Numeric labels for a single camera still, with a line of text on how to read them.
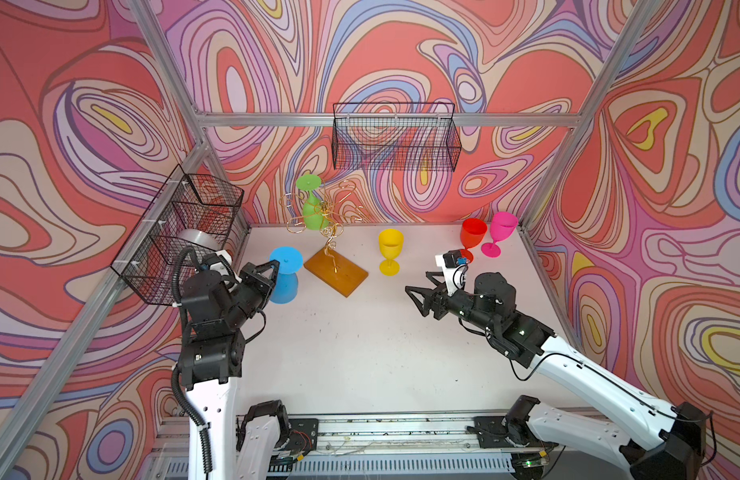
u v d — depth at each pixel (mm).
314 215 819
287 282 734
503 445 719
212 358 435
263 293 565
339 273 1044
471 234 988
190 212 765
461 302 609
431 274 709
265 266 635
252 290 557
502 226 986
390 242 993
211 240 737
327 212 814
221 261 531
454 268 595
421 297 623
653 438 392
